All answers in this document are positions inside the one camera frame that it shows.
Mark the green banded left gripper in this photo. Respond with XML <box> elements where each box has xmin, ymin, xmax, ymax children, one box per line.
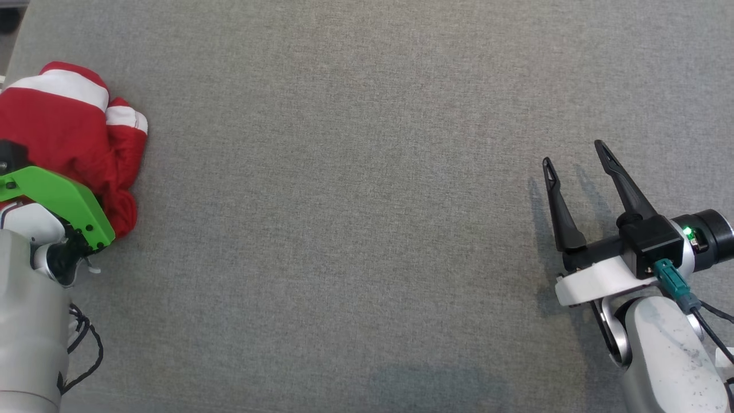
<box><xmin>0</xmin><ymin>166</ymin><xmax>116</xmax><ymax>254</ymax></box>

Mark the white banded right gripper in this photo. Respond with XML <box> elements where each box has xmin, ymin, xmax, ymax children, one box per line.
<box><xmin>542</xmin><ymin>139</ymin><xmax>734</xmax><ymax>307</ymax></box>

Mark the red and white garment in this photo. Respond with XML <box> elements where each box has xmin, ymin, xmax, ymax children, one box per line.
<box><xmin>0</xmin><ymin>61</ymin><xmax>149</xmax><ymax>239</ymax></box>

